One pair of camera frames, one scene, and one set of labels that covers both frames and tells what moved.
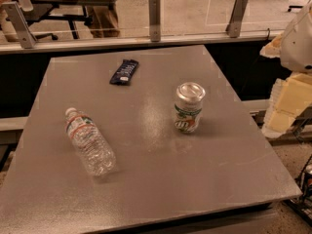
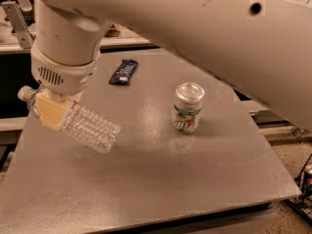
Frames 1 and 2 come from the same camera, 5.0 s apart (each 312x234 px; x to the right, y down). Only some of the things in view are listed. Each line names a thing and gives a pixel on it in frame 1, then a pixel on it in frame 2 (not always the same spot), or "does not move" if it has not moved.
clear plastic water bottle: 90,142 to 90,127
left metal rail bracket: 20,23 does not move
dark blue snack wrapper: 124,72 does not move
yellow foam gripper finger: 290,96 to 61,79
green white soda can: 188,106 does not move
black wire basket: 302,205 does not move
